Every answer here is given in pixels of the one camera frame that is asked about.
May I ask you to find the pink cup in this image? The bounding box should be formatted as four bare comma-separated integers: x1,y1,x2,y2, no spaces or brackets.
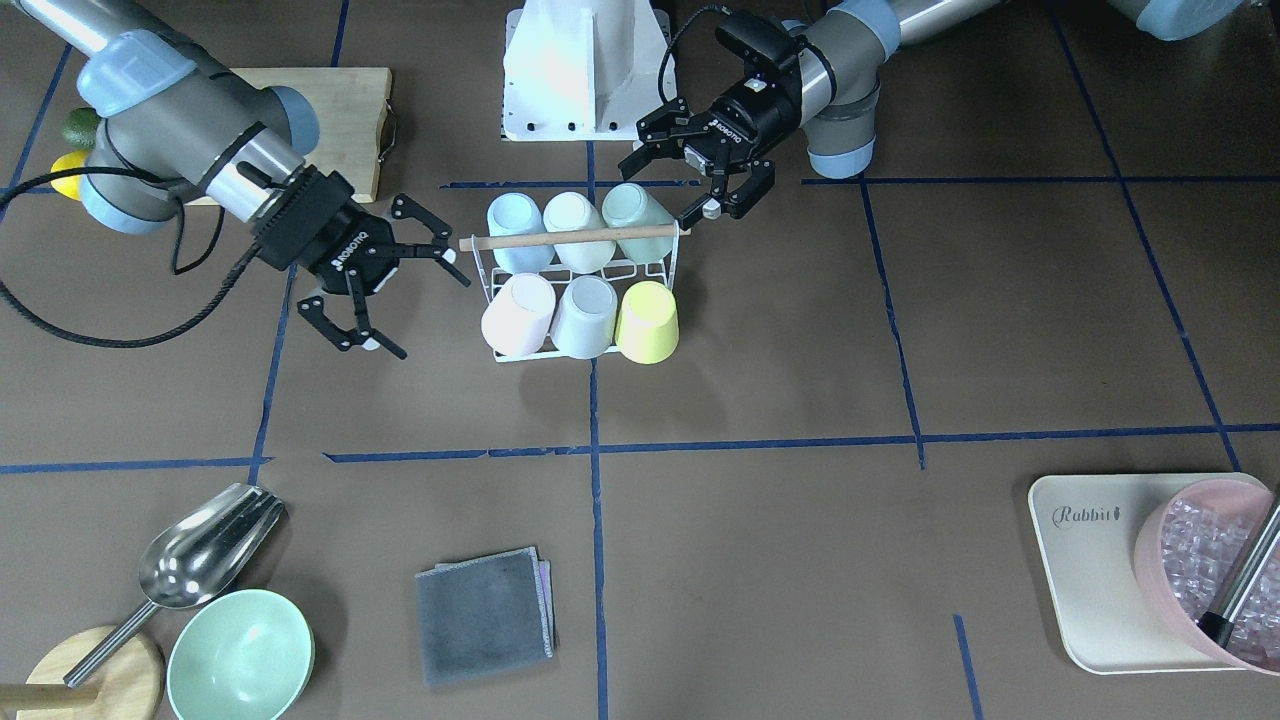
481,273,556,357

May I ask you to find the pink bowl with ice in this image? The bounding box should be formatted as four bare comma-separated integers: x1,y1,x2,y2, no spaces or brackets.
1133,477,1277,676

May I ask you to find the grey folded cloth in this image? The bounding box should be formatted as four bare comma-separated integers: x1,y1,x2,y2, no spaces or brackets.
413,546,556,685

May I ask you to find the metal scoop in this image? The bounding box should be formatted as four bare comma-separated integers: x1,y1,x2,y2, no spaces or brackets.
63,483,285,689

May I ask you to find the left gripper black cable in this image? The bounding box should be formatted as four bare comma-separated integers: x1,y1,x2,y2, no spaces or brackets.
658,3,746,111

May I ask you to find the white cup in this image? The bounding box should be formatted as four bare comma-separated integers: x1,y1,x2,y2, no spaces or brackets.
541,191,617,274

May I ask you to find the wooden cutting board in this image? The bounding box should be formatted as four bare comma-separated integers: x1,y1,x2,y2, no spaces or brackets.
233,67,392,204

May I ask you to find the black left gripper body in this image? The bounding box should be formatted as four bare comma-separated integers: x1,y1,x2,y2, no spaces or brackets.
700,12,803,167

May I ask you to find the beige tray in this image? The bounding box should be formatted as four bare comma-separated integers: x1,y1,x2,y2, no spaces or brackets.
1027,473,1270,675

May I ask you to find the white wire cup rack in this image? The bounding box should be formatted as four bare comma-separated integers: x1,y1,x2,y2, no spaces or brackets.
458,215,692,364

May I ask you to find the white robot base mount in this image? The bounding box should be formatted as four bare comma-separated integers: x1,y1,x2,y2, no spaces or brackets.
500,1,676,142

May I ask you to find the grey cup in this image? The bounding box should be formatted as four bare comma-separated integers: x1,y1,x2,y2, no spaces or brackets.
550,275,618,359

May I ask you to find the light blue cup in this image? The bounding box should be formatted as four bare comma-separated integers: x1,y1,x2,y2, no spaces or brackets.
486,193,556,274

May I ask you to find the metal tongs black handle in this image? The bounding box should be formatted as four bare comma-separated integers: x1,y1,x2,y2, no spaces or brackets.
1197,492,1279,650

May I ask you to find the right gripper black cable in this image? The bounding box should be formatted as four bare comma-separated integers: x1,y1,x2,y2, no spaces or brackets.
0,165,291,350

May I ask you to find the mint green cup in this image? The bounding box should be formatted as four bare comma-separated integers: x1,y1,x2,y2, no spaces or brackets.
602,183,675,265

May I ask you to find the yellow lemon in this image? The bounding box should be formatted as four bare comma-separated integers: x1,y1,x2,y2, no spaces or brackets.
50,150,93,199

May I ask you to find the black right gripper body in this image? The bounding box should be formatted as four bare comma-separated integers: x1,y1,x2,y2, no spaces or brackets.
252,167,399,295

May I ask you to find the yellow cup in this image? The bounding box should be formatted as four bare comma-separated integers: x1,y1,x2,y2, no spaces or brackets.
614,281,678,364

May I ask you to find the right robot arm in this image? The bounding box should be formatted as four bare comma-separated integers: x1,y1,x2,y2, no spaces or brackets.
17,1,470,357

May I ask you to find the mint green bowl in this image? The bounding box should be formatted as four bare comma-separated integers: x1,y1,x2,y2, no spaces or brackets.
166,589,315,719

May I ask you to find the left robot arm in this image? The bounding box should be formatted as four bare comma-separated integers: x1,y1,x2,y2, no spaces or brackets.
620,1,1277,228

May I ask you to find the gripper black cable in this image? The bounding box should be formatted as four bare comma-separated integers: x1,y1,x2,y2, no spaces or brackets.
0,165,291,350
658,3,746,111

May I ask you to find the green lime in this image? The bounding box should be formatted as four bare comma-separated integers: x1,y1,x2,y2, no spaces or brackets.
61,108,101,151

